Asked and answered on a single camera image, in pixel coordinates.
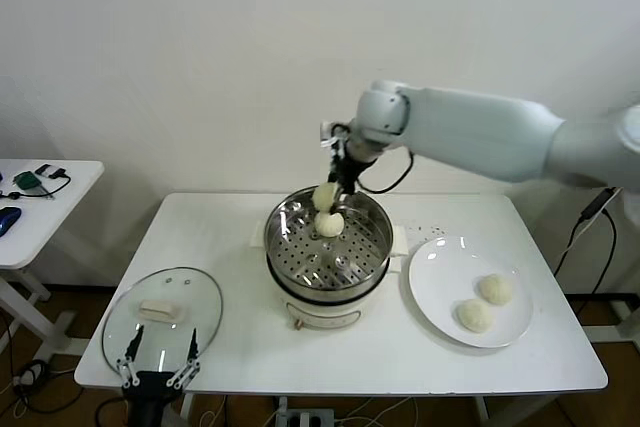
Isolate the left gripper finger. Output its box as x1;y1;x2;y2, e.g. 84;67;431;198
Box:
167;326;202;389
114;325;146;389

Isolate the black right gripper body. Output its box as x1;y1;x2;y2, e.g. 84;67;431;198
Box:
328;148;377;197

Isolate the white power strip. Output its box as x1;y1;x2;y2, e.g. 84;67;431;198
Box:
277;396;336;427

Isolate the white stand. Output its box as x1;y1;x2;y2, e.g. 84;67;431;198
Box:
569;186;640;343

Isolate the white side table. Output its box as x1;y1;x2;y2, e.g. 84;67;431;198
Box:
0;160;105;363

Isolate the blue device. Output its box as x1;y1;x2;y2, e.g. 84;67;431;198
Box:
0;206;24;238

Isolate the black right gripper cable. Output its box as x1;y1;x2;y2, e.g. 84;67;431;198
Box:
332;121;417;194

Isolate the white steamed baozi bun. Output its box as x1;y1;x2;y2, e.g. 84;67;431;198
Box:
454;298;494;334
311;183;339;212
313;210;345;239
477;273;515;306

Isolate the black power cable with adapter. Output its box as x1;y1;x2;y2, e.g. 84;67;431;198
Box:
552;186;624;296

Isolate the black and white adapter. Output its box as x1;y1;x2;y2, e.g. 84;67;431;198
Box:
34;164;69;181

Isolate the black floor cable coil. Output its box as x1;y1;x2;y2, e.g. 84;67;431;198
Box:
0;311;84;421

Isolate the perforated stainless steamer basket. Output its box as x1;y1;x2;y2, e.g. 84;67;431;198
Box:
263;185;394;298

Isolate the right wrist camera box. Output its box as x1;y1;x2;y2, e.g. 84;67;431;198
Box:
319;120;337;151

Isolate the thin black cable with plug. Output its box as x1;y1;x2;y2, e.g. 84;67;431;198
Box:
0;174;71;202

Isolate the white electric cooker pot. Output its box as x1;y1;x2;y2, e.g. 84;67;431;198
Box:
248;219;409;333

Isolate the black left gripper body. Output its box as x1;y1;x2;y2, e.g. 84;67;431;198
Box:
122;370;189;427

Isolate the green device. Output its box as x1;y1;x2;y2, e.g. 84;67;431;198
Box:
12;171;41;192

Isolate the white round plate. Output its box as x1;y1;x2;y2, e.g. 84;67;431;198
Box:
408;235;534;349

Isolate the glass lid with white handle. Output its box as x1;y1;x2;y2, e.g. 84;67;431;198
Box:
101;266;224;381

